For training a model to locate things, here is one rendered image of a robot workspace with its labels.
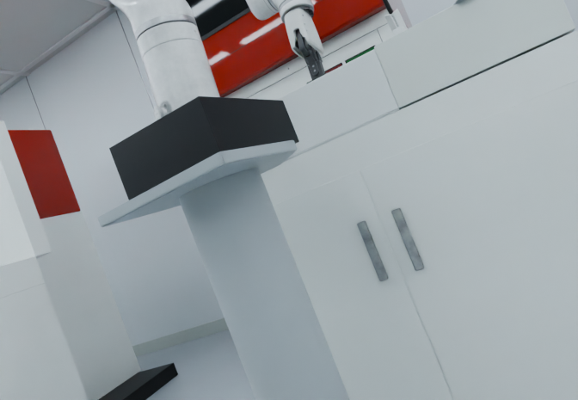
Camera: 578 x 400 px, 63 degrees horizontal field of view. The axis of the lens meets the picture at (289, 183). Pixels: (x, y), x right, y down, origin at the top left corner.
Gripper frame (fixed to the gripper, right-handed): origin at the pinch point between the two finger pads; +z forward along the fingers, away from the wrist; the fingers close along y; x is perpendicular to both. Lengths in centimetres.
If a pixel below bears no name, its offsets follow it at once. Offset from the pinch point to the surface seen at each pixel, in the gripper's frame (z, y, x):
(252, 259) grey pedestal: 41, 30, -12
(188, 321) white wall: 38, -219, -241
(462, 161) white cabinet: 32.2, -2.0, 22.7
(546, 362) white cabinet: 75, -11, 23
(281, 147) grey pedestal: 24.2, 29.4, -1.3
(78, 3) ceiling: -208, -132, -201
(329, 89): 7.0, 3.0, 2.4
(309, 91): 5.3, 3.4, -2.3
